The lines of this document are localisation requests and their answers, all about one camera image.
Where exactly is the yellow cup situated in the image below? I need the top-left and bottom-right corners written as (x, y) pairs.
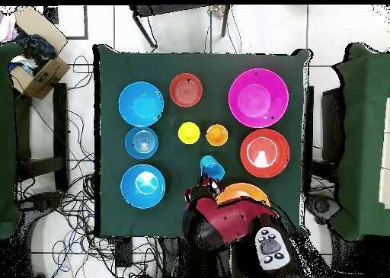
top-left (177, 121), bottom-right (201, 145)

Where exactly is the cardboard box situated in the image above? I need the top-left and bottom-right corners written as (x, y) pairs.
top-left (10, 5), bottom-right (72, 100)

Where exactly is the large blue bowl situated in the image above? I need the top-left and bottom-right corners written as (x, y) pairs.
top-left (120, 164), bottom-right (166, 209)
top-left (117, 81), bottom-right (165, 128)

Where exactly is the small teal blue bowl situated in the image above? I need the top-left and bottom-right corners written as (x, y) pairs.
top-left (124, 126), bottom-right (159, 160)

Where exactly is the black bench frame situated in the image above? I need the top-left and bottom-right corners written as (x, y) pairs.
top-left (13, 82), bottom-right (69, 192)

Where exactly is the pink cloth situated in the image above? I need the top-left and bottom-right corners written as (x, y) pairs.
top-left (0, 14), bottom-right (18, 44)

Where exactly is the black stool frame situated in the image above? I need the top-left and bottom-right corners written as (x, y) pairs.
top-left (129, 4), bottom-right (232, 50)

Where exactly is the dark blue cloth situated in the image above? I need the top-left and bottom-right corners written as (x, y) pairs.
top-left (13, 26), bottom-right (57, 75)

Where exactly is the large orange bowl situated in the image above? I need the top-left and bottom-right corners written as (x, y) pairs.
top-left (215, 182), bottom-right (272, 218)

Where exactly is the large pink bowl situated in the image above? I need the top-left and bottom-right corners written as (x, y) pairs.
top-left (228, 68), bottom-right (289, 129)

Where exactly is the colourful small item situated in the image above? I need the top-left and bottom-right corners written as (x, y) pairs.
top-left (209, 4), bottom-right (226, 20)

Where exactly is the green covered table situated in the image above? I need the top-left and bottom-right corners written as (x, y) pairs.
top-left (331, 43), bottom-right (390, 241)
top-left (0, 43), bottom-right (24, 241)

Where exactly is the wide red bowl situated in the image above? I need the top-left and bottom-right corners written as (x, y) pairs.
top-left (239, 128), bottom-right (291, 179)

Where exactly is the orange cup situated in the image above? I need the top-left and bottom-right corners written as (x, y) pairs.
top-left (206, 123), bottom-right (229, 147)

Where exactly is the small red bowl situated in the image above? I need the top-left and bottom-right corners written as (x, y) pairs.
top-left (168, 72), bottom-right (204, 108)

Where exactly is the thin black square frame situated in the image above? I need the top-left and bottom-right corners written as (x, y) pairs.
top-left (43, 5), bottom-right (89, 40)

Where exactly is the blue cable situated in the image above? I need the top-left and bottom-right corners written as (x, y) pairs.
top-left (51, 213), bottom-right (92, 274)

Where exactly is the black power box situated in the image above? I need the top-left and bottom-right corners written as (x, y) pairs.
top-left (114, 236), bottom-right (133, 268)

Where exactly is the blue cup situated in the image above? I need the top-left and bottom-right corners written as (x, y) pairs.
top-left (200, 155), bottom-right (225, 181)

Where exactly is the black cable tangle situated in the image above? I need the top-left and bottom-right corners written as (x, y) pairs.
top-left (14, 55), bottom-right (165, 278)

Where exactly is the dark green table cloth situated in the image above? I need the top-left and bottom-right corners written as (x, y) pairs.
top-left (92, 43), bottom-right (312, 238)

